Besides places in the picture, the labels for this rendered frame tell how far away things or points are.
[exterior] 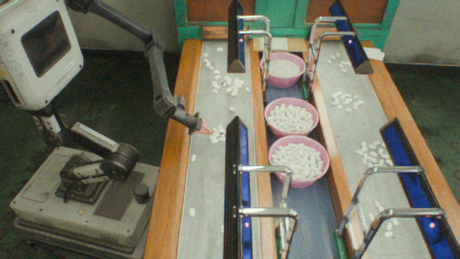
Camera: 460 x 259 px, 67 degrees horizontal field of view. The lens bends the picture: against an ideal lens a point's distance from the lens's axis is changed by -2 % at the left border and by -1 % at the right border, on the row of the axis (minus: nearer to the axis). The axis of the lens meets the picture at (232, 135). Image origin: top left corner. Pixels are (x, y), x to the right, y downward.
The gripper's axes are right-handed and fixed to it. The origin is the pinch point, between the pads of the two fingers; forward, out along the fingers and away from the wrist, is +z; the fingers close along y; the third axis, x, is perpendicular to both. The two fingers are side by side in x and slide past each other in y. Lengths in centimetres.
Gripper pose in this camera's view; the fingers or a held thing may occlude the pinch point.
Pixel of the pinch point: (209, 132)
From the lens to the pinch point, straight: 158.9
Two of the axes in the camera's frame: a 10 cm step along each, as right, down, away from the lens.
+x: -6.4, 5.4, 5.5
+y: 0.0, -7.1, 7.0
